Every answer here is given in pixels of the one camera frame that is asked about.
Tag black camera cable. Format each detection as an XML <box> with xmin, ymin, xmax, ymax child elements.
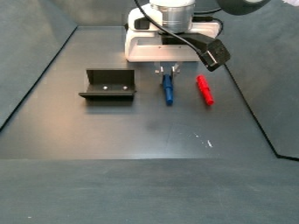
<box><xmin>133</xmin><ymin>0</ymin><xmax>225</xmax><ymax>64</ymax></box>

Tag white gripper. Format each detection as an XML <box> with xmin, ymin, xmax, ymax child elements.
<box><xmin>125</xmin><ymin>7</ymin><xmax>220</xmax><ymax>77</ymax></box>

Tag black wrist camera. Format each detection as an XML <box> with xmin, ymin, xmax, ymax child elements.
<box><xmin>161</xmin><ymin>33</ymin><xmax>229</xmax><ymax>72</ymax></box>

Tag blue stepped peg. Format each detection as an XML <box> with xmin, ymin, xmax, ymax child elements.
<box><xmin>162</xmin><ymin>74</ymin><xmax>173</xmax><ymax>105</ymax></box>

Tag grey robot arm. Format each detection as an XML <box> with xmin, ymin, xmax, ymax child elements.
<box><xmin>125</xmin><ymin>0</ymin><xmax>229</xmax><ymax>71</ymax></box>

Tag red stepped peg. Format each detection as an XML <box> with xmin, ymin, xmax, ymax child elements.
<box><xmin>196</xmin><ymin>74</ymin><xmax>213</xmax><ymax>106</ymax></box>

